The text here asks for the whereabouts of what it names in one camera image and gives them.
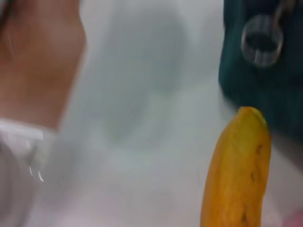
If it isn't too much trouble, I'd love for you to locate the dark teal insulated lunch bag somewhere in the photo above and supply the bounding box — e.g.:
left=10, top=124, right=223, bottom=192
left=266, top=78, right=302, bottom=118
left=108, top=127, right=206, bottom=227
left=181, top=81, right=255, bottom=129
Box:
left=217, top=0, right=303, bottom=141

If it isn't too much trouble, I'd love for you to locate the pink toy peach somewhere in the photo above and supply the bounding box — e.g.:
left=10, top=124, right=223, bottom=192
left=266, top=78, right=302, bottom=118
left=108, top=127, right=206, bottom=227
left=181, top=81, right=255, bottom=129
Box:
left=283, top=211, right=303, bottom=227

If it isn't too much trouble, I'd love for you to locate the clear plastic container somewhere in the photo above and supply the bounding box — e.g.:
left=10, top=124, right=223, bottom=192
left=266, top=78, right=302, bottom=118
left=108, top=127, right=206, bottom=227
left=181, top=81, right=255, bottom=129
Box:
left=0, top=119, right=59, bottom=227

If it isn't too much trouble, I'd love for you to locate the yellow banana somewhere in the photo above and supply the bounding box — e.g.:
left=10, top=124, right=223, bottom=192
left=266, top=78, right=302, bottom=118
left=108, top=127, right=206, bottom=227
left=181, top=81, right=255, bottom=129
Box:
left=200, top=106, right=272, bottom=227

